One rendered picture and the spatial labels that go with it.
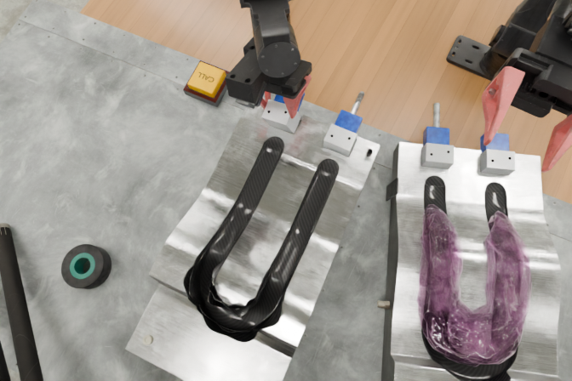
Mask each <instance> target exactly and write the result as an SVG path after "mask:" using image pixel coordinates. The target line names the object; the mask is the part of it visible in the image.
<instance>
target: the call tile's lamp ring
mask: <svg viewBox="0 0 572 381"><path fill-rule="evenodd" d="M200 62H203V61H201V60H200V61H199V63H200ZM199 63H198V64H199ZM203 63H205V64H208V63H206V62H203ZM208 65H210V64H208ZM211 66H214V65H211ZM214 67H216V68H219V67H217V66H214ZM219 69H221V68H219ZM221 70H223V69H221ZM223 71H225V73H226V74H227V75H228V73H229V71H226V70H223ZM191 77H192V76H191ZM191 77H190V79H191ZM190 79H189V80H190ZM189 80H188V82H189ZM188 82H187V83H188ZM225 86H226V79H225V81H224V82H223V83H222V85H221V87H220V90H219V91H218V93H217V95H216V96H215V98H214V99H212V98H210V97H208V96H206V95H203V94H200V93H198V92H195V91H193V90H190V89H189V88H188V85H187V84H186V86H185V87H184V89H183V90H185V91H187V92H189V93H191V94H195V95H197V96H199V97H202V98H204V99H206V100H210V101H212V102H214V103H216V101H217V99H218V98H219V96H220V94H221V92H222V90H223V88H224V87H225Z"/></svg>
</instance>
